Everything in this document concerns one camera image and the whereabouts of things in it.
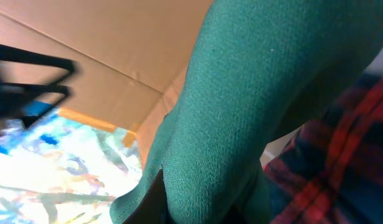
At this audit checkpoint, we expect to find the black metal frame background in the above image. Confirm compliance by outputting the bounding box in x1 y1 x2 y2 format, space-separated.
0 44 77 130

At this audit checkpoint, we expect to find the dark green garment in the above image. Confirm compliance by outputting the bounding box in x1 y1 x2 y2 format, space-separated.
110 0 383 223

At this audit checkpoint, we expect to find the red navy plaid shirt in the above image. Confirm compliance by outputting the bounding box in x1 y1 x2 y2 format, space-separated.
263 75 383 223

